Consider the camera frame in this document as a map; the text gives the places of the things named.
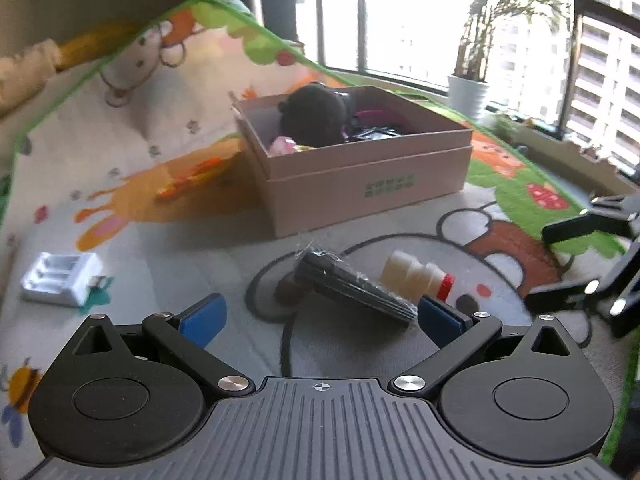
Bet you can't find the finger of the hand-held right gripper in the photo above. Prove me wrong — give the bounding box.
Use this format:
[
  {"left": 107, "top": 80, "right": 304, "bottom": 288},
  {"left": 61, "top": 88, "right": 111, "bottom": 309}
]
[
  {"left": 542, "top": 209, "right": 640, "bottom": 247},
  {"left": 524, "top": 279, "right": 607, "bottom": 316}
]

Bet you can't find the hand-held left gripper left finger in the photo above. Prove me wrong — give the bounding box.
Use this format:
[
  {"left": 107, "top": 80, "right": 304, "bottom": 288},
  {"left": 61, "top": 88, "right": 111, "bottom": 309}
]
[{"left": 75, "top": 292, "right": 253, "bottom": 396}]

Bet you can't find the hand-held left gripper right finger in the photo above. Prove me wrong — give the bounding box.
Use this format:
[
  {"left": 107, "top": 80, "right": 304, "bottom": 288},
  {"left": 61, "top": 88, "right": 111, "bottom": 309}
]
[{"left": 389, "top": 296, "right": 573, "bottom": 396}]

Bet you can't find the small white bottle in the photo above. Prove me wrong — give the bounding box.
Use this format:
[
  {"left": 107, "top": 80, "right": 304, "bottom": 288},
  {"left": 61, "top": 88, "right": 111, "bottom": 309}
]
[{"left": 380, "top": 250, "right": 456, "bottom": 303}]

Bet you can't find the black packet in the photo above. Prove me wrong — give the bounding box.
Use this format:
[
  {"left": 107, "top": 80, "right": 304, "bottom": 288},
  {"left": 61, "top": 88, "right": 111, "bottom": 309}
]
[{"left": 292, "top": 245, "right": 418, "bottom": 331}]

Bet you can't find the white battery charger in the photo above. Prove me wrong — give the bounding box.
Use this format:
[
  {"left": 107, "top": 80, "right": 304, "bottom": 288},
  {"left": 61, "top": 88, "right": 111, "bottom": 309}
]
[{"left": 20, "top": 251, "right": 108, "bottom": 308}]

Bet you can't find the pink cardboard box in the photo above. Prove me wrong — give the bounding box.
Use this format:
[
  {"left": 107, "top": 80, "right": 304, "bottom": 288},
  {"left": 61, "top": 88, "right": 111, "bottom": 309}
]
[{"left": 230, "top": 85, "right": 473, "bottom": 238}]

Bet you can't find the pink yellow toy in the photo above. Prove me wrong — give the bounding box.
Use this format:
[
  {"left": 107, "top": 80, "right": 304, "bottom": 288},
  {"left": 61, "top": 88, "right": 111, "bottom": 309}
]
[{"left": 269, "top": 136, "right": 316, "bottom": 155}]

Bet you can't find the black plush toy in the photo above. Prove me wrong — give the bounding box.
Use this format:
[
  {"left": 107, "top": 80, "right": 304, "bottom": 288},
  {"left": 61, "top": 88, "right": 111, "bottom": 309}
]
[{"left": 277, "top": 84, "right": 351, "bottom": 148}]

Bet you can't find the printed cartoon play mat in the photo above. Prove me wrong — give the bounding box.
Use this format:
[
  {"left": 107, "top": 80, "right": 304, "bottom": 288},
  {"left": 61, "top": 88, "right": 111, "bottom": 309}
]
[{"left": 0, "top": 0, "right": 640, "bottom": 480}]

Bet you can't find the long windowsill planter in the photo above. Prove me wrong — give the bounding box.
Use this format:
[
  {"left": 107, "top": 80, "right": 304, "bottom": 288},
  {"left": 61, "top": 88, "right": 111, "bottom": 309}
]
[{"left": 492, "top": 115, "right": 626, "bottom": 171}]

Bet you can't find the white plant pot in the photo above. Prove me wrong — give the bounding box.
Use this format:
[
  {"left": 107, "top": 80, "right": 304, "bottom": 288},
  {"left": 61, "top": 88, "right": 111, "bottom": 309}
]
[{"left": 446, "top": 74, "right": 490, "bottom": 121}]

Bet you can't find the black framed item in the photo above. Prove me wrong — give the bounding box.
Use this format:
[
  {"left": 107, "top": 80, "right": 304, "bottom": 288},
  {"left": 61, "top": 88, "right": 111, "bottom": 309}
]
[{"left": 350, "top": 125, "right": 401, "bottom": 142}]

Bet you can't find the magenta item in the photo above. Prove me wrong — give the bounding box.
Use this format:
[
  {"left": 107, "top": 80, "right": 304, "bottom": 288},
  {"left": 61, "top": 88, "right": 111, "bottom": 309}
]
[{"left": 355, "top": 106, "right": 406, "bottom": 123}]

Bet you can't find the green potted plant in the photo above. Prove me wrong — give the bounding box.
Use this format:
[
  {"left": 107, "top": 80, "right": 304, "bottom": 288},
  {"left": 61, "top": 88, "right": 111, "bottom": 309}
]
[{"left": 452, "top": 0, "right": 571, "bottom": 81}]

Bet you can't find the long yellow pillow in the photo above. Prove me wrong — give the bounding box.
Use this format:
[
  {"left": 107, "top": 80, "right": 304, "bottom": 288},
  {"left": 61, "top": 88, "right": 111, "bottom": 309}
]
[{"left": 55, "top": 22, "right": 146, "bottom": 68}]

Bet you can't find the dark window frame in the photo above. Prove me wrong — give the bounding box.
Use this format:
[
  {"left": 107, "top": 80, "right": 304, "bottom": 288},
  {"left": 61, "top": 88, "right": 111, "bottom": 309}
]
[{"left": 247, "top": 0, "right": 640, "bottom": 161}]

